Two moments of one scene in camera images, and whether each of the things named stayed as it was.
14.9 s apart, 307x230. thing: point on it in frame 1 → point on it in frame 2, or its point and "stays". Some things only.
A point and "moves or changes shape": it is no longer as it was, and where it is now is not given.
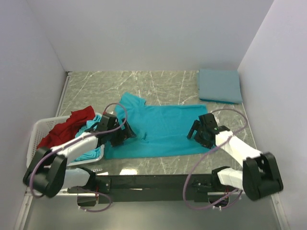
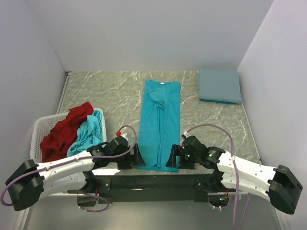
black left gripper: x=123 y=135 → x=127 y=164
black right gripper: x=205 y=143 → x=177 y=150
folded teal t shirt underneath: x=218 y=102 stays
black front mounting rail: x=152 y=188 stays
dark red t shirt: x=67 y=128 stays
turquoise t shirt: x=160 y=130 moves or changes shape
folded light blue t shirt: x=219 y=85 stays
